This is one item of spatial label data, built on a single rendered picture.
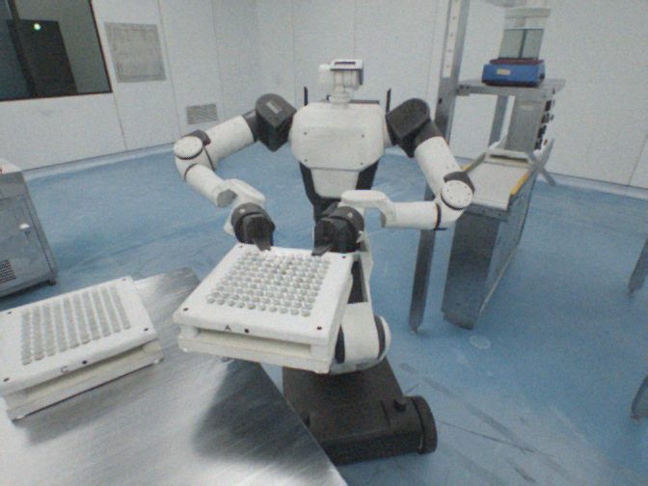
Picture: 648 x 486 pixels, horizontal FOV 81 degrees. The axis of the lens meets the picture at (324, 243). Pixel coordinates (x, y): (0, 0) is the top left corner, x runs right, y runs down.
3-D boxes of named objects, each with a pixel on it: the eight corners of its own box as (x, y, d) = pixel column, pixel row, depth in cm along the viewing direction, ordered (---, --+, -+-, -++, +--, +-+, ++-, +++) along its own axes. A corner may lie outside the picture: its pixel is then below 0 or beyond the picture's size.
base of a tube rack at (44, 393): (10, 420, 62) (4, 411, 61) (13, 338, 80) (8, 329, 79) (164, 358, 75) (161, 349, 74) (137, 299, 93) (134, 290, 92)
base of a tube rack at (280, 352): (178, 349, 61) (175, 337, 60) (240, 271, 83) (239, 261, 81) (328, 373, 57) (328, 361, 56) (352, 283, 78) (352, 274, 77)
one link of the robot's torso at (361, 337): (329, 366, 122) (310, 234, 140) (381, 359, 125) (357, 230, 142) (336, 362, 108) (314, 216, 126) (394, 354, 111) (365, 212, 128)
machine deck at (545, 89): (545, 100, 136) (548, 89, 134) (442, 94, 155) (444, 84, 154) (564, 88, 182) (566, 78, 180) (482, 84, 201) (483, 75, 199)
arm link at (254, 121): (240, 133, 124) (276, 116, 128) (255, 153, 122) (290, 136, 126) (236, 109, 113) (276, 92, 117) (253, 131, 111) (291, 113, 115)
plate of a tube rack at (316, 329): (173, 325, 59) (171, 313, 58) (237, 251, 80) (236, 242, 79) (328, 348, 54) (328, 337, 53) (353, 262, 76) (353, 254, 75)
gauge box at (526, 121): (532, 153, 145) (546, 98, 136) (502, 149, 150) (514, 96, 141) (541, 143, 161) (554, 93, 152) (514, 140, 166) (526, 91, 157)
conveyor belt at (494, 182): (504, 213, 160) (507, 202, 158) (445, 201, 173) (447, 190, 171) (549, 150, 259) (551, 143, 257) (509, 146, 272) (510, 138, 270)
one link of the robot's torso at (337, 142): (304, 183, 147) (302, 83, 130) (393, 189, 140) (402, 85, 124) (280, 212, 121) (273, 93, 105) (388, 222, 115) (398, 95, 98)
